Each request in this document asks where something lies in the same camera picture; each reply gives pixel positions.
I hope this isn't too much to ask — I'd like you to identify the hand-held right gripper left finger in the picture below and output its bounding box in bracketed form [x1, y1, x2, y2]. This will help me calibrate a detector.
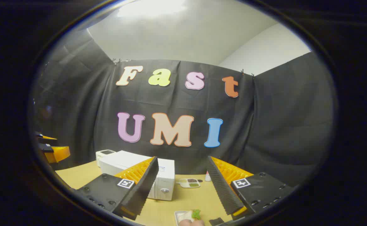
[76, 156, 159, 221]

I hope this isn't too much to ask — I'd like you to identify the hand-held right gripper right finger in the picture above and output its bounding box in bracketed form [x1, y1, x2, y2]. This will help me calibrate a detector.
[207, 155, 294, 220]

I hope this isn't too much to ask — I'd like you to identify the white microwave oven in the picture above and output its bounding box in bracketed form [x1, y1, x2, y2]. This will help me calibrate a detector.
[99, 150, 175, 201]

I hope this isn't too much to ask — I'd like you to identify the white divided sauce plate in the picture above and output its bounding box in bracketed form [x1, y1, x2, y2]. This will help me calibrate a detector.
[179, 178, 201, 188]

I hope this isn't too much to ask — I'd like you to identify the white toaster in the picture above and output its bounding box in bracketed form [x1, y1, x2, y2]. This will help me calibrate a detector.
[96, 150, 116, 167]

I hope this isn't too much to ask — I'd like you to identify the small white rectangular dish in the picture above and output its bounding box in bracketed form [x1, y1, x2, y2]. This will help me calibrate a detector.
[174, 210, 203, 226]

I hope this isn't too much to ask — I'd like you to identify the black backdrop cloth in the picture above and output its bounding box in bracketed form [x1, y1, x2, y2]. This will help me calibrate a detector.
[33, 30, 336, 189]

